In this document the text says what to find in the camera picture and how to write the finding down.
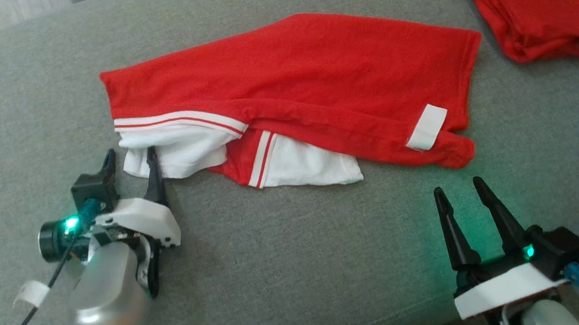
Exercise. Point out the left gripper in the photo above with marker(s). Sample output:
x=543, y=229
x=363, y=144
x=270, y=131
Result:
x=141, y=222

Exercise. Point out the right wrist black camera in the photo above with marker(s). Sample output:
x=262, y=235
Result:
x=558, y=251

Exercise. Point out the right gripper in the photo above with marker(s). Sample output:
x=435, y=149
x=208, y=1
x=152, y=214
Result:
x=503, y=290

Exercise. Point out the red shirt with white sleeves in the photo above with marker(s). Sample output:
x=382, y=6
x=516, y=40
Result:
x=312, y=65

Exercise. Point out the large grey sofa seat cushion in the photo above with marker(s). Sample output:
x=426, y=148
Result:
x=278, y=264

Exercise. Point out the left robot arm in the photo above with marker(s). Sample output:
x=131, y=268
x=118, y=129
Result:
x=102, y=313

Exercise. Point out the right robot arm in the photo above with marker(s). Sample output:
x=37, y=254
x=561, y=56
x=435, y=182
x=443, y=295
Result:
x=549, y=317

